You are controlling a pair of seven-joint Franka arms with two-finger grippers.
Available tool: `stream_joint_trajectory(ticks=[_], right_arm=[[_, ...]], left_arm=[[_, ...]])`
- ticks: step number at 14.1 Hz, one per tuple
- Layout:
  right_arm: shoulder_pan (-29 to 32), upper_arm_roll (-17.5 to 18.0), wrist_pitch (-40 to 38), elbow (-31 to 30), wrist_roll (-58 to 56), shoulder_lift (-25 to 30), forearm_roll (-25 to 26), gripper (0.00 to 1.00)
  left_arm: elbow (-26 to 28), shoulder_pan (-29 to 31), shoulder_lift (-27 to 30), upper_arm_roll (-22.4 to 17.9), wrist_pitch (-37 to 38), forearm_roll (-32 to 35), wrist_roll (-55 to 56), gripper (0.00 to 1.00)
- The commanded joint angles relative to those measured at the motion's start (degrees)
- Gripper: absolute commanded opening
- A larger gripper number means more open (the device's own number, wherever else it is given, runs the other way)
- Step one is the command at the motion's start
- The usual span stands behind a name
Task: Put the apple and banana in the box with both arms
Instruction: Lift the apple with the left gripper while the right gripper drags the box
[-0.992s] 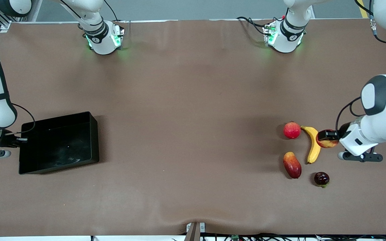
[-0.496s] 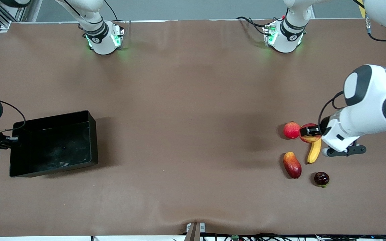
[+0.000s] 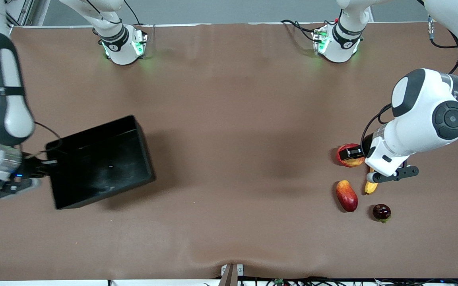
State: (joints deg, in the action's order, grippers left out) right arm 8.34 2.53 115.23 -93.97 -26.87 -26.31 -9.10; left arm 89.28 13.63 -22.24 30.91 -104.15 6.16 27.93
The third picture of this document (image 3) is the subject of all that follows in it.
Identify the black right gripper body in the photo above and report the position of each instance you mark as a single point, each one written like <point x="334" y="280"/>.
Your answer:
<point x="34" y="166"/>

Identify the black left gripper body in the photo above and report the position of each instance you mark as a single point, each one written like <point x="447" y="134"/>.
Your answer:
<point x="366" y="147"/>

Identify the yellow banana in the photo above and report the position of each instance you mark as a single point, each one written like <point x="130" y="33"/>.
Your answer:
<point x="370" y="188"/>

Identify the black plastic box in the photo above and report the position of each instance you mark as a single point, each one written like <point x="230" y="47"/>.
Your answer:
<point x="101" y="163"/>

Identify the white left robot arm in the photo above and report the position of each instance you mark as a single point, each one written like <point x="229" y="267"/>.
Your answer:
<point x="420" y="119"/>

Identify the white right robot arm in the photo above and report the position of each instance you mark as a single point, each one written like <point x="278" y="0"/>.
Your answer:
<point x="6" y="115"/>

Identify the red orange mango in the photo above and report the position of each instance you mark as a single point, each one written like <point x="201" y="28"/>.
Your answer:
<point x="347" y="196"/>

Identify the dark purple mangosteen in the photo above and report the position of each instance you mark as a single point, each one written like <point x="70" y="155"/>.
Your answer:
<point x="381" y="212"/>

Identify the brown table mat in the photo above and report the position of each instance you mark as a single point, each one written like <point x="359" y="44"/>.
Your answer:
<point x="229" y="222"/>

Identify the aluminium frame profile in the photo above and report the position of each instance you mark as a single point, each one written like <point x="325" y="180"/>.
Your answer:
<point x="18" y="14"/>

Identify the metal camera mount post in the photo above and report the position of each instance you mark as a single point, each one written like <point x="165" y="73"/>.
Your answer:
<point x="229" y="278"/>

